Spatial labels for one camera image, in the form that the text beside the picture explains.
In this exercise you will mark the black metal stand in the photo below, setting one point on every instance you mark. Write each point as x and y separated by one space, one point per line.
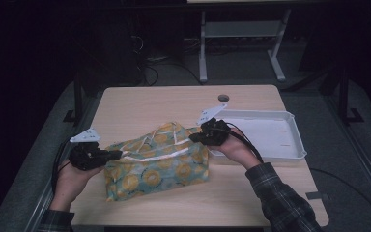
344 96
77 96

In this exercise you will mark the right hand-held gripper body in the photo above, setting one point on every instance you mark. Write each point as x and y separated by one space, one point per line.
215 130

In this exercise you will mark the white metal desk frame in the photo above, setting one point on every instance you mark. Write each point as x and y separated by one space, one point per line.
241 29

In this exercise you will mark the orange print cloth bag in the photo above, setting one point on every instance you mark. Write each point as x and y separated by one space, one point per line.
157 164

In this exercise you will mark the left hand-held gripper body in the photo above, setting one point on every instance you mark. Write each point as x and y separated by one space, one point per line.
87 154

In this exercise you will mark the white plastic tray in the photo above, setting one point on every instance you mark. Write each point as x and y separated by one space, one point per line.
270 132

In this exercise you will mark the metal floor rail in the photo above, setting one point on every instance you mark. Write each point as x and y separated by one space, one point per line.
360 151
56 180

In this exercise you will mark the person's left hand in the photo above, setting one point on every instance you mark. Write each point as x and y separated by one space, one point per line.
71 183

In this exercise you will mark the person's right hand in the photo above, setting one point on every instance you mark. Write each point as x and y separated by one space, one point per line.
238 151

